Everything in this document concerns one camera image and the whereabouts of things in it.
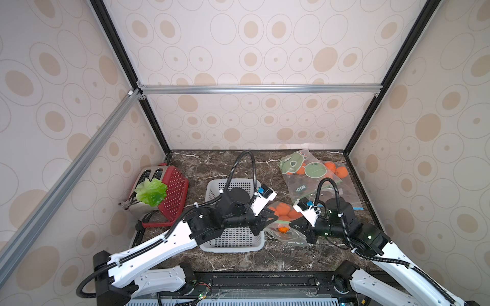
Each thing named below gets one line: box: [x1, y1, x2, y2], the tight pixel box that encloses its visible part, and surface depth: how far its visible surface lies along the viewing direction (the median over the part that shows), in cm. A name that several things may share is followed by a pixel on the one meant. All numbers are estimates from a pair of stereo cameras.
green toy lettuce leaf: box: [134, 178, 168, 208], surface depth 80 cm
